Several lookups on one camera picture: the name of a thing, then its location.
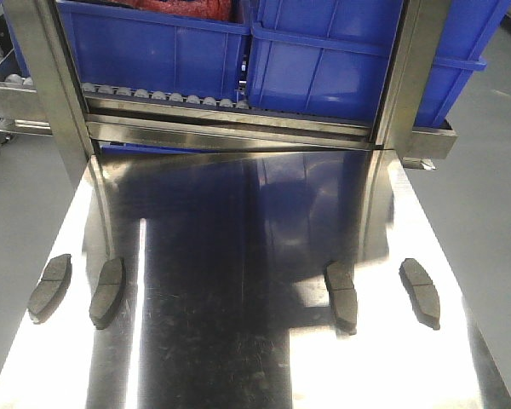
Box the brake pad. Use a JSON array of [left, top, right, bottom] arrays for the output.
[[89, 257, 126, 330], [399, 258, 440, 331], [27, 253, 72, 324], [324, 261, 358, 335]]

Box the white roller conveyor track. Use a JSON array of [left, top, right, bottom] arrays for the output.
[[82, 83, 250, 110]]

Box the right blue plastic bin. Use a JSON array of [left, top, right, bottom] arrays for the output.
[[246, 1, 510, 128]]

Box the blue plastic bin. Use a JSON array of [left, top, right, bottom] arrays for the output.
[[57, 1, 251, 100], [246, 1, 510, 128]]

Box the left blue plastic bin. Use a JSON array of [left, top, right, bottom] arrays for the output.
[[57, 1, 251, 100]]

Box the red mesh bag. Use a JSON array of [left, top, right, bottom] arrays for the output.
[[115, 0, 233, 20]]

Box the stainless steel rack frame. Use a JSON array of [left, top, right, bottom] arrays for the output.
[[0, 1, 456, 184]]

